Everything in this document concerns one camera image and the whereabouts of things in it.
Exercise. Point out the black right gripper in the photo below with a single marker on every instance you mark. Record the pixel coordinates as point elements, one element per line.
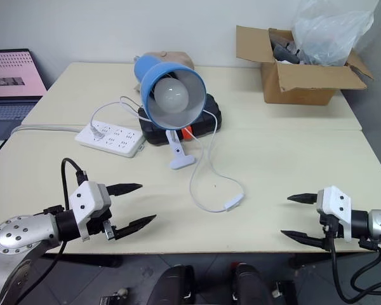
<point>331,227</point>

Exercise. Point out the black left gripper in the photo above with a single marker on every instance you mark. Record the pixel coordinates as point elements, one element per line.
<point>98,222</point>

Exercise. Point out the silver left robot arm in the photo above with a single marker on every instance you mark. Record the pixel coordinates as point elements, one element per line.
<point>22,228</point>

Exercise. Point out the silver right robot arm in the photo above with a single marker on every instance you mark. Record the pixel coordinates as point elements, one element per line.
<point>379,222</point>

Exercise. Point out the white plug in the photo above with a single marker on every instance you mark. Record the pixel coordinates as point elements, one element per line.
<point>96,131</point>

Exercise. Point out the blue clip desk lamp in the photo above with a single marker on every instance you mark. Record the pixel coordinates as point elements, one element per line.
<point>149,73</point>

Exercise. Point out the white power strip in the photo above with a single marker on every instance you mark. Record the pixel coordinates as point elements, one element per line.
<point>120,141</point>

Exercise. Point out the dark rounded shape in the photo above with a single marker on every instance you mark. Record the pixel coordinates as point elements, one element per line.
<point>251,284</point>
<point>174,286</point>

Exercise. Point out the white round light bulb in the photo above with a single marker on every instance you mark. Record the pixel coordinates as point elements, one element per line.
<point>171,93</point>

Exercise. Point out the black plastic tool case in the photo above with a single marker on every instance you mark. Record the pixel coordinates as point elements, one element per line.
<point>214,109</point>

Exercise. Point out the brown cardboard box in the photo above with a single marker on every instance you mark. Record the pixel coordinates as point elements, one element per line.
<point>298,85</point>

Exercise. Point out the dark grey items in box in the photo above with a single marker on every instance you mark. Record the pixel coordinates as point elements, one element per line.
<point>284,51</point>

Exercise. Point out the open laptop computer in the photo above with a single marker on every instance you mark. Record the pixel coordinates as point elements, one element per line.
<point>9,73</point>

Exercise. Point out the clear plastic bag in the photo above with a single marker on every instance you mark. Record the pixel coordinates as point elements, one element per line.
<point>330,31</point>

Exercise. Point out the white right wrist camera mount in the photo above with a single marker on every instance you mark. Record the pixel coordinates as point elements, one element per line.
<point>335,203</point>

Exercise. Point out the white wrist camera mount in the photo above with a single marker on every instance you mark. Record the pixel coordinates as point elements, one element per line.
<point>84,198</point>
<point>335,203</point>

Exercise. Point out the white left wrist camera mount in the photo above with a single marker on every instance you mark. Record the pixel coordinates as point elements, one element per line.
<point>84,198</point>

